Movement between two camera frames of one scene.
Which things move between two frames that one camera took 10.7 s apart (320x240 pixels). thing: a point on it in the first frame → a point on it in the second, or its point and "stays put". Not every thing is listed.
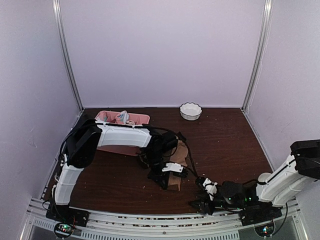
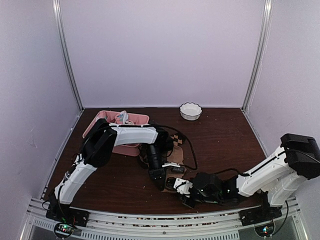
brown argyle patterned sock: (142, 165) → (178, 139)
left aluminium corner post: (56, 6) stays put
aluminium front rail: (38, 226) stays put
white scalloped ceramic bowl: (190, 111) stays put
